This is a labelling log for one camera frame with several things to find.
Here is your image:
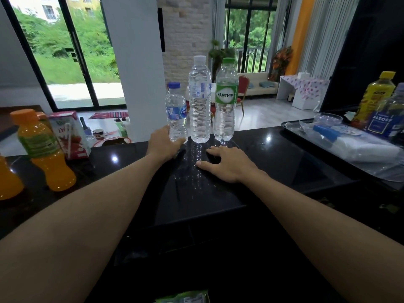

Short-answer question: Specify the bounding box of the person's right hand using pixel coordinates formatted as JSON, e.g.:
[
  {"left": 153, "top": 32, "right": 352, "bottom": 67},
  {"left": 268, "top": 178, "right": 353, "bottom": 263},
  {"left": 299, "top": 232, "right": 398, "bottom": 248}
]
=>
[{"left": 196, "top": 146, "right": 263, "bottom": 184}]

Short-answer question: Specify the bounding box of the person's left hand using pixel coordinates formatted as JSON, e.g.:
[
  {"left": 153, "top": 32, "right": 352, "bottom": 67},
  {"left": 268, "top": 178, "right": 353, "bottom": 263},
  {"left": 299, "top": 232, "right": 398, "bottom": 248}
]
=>
[{"left": 147, "top": 125, "right": 187, "bottom": 161}]

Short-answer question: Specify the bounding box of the small blue-capped water bottle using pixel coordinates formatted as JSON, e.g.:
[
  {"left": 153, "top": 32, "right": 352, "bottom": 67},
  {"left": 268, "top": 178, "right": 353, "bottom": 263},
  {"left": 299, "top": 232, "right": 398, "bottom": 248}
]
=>
[{"left": 165, "top": 82, "right": 189, "bottom": 143}]

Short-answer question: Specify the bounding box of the person's left forearm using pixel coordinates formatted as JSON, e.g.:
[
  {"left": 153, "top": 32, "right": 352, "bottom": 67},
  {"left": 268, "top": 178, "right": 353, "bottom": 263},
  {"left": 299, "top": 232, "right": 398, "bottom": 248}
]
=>
[{"left": 0, "top": 150, "right": 172, "bottom": 303}]

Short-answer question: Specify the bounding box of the person's right forearm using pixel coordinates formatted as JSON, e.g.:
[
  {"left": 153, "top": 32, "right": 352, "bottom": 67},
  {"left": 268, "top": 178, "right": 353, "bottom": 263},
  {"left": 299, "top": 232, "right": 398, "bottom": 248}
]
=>
[{"left": 245, "top": 170, "right": 404, "bottom": 303}]

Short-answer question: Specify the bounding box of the tall white-capped water bottle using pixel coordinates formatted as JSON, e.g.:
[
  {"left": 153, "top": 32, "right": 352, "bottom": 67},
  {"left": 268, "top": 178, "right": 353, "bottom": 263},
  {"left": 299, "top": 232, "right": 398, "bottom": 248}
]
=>
[{"left": 188, "top": 55, "right": 212, "bottom": 144}]

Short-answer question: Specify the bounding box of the green-capped water bottle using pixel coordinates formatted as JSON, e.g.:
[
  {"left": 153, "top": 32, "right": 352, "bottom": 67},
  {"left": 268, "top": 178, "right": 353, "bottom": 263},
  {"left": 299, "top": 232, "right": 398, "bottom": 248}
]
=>
[{"left": 213, "top": 57, "right": 239, "bottom": 142}]

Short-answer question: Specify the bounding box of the red-rimmed plate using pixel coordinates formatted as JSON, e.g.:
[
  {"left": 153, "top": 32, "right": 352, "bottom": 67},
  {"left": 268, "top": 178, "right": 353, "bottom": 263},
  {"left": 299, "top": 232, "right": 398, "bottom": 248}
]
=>
[{"left": 92, "top": 136, "right": 132, "bottom": 147}]

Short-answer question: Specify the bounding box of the red patterned rug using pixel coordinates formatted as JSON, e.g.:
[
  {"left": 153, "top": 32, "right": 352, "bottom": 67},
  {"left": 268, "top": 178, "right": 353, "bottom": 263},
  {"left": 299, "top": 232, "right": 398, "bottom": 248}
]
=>
[{"left": 88, "top": 111, "right": 129, "bottom": 120}]

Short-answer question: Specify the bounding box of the red chair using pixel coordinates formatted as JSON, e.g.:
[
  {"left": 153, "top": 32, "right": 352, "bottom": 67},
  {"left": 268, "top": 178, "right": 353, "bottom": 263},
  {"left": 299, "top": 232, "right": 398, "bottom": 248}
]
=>
[{"left": 236, "top": 75, "right": 250, "bottom": 116}]

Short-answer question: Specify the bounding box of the black tray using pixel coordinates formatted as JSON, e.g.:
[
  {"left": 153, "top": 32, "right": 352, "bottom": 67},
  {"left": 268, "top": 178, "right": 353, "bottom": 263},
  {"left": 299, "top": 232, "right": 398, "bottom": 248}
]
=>
[{"left": 280, "top": 118, "right": 404, "bottom": 190}]

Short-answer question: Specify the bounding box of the green potted plant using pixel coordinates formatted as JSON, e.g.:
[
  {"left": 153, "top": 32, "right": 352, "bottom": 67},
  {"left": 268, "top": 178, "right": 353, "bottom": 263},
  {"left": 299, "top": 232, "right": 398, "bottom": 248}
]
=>
[{"left": 208, "top": 39, "right": 236, "bottom": 83}]

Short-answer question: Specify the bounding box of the cream sofa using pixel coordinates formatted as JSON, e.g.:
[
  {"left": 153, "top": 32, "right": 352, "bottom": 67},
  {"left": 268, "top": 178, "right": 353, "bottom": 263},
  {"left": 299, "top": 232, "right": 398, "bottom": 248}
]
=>
[{"left": 238, "top": 72, "right": 280, "bottom": 99}]

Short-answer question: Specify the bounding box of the red juice carton with straw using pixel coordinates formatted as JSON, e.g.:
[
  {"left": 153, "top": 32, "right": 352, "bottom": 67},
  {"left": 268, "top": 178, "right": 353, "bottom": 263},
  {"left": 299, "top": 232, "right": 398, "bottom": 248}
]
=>
[{"left": 47, "top": 110, "right": 92, "bottom": 160}]

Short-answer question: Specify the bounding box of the white table with patterned cloth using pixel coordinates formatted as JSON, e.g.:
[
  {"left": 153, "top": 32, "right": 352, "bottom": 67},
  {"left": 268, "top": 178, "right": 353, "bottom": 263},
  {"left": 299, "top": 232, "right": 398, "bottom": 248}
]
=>
[{"left": 276, "top": 74, "right": 331, "bottom": 110}]

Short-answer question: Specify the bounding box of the orange flower plant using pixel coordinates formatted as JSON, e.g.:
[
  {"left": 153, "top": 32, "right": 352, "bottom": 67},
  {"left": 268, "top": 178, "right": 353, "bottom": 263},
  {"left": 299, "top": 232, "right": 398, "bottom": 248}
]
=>
[{"left": 268, "top": 46, "right": 294, "bottom": 82}]

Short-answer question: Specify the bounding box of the clear plastic lid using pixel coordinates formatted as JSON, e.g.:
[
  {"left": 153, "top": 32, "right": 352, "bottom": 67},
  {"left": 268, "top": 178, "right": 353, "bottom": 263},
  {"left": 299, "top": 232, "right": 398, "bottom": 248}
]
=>
[{"left": 313, "top": 112, "right": 344, "bottom": 127}]

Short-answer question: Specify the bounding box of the green packet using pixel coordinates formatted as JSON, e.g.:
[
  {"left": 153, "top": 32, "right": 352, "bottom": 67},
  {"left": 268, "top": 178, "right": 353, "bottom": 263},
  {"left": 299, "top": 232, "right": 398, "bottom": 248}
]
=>
[{"left": 154, "top": 290, "right": 209, "bottom": 303}]

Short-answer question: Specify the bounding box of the orange juice bottle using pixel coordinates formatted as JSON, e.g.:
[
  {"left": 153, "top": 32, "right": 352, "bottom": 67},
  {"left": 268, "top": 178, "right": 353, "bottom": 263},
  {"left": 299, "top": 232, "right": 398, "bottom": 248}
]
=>
[
  {"left": 9, "top": 109, "right": 77, "bottom": 192},
  {"left": 0, "top": 154, "right": 25, "bottom": 201}
]

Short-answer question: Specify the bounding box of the black-framed sliding glass door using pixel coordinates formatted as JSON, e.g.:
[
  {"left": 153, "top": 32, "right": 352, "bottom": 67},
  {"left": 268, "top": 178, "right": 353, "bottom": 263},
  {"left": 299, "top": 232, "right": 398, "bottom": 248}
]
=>
[{"left": 0, "top": 0, "right": 127, "bottom": 113}]

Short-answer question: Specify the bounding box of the grey curtain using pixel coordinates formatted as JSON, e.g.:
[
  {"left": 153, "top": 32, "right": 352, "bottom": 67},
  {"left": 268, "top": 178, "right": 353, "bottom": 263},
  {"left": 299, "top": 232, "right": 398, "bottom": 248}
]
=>
[{"left": 298, "top": 0, "right": 361, "bottom": 80}]

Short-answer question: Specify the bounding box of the yellow bottle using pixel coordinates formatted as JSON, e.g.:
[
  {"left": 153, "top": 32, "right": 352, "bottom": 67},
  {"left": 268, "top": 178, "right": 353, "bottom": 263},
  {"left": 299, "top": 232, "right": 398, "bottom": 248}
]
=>
[{"left": 351, "top": 71, "right": 397, "bottom": 130}]

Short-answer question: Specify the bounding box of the blue-labelled clear bottle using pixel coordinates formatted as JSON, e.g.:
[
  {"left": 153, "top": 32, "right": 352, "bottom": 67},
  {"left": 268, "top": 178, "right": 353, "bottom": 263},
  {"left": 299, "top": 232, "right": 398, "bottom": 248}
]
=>
[{"left": 365, "top": 82, "right": 404, "bottom": 140}]

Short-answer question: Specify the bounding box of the black refrigerator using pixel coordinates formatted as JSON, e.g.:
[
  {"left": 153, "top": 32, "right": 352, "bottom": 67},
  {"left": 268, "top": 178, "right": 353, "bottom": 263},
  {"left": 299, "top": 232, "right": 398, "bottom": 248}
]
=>
[{"left": 318, "top": 0, "right": 404, "bottom": 115}]

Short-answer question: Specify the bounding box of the black wall panel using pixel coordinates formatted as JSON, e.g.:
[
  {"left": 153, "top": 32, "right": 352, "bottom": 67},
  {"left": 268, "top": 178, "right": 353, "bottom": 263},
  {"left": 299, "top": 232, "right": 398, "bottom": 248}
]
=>
[{"left": 157, "top": 7, "right": 166, "bottom": 53}]

